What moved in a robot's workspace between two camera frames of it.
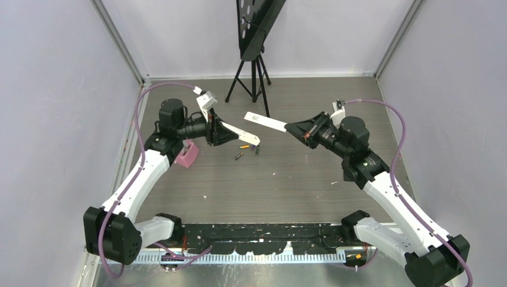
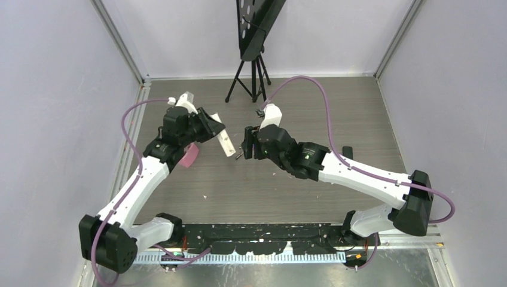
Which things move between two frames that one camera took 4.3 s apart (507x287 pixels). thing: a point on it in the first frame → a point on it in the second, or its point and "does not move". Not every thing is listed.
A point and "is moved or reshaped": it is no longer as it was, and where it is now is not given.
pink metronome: x=190 y=152 does not move
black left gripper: x=216 y=133 → x=210 y=128
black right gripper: x=308 y=131 → x=250 y=139
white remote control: x=249 y=138 is moved or reshaped
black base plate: x=266 y=238 does not move
